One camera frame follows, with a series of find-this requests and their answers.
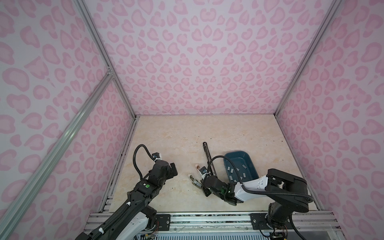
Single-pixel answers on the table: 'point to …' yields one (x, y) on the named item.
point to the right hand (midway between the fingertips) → (201, 181)
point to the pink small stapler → (197, 166)
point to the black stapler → (209, 158)
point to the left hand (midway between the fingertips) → (169, 164)
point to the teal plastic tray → (245, 169)
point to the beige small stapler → (195, 182)
